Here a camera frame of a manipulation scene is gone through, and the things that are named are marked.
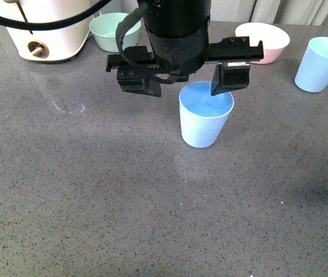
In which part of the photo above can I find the black cable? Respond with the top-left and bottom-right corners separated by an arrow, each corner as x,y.
0,0 -> 113,31

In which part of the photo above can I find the green bowl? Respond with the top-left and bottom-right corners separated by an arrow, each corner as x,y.
89,13 -> 141,53

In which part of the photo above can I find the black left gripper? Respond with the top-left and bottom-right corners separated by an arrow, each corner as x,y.
106,31 -> 263,98

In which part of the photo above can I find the white two-slot toaster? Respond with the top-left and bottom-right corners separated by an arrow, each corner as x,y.
0,0 -> 94,62

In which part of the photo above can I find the light blue cup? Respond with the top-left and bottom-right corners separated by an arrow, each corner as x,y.
295,37 -> 328,93
178,81 -> 234,148

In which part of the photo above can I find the grey curtain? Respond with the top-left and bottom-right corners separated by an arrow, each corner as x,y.
94,0 -> 328,27

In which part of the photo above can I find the pink bowl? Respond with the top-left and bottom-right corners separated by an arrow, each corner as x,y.
235,23 -> 290,65

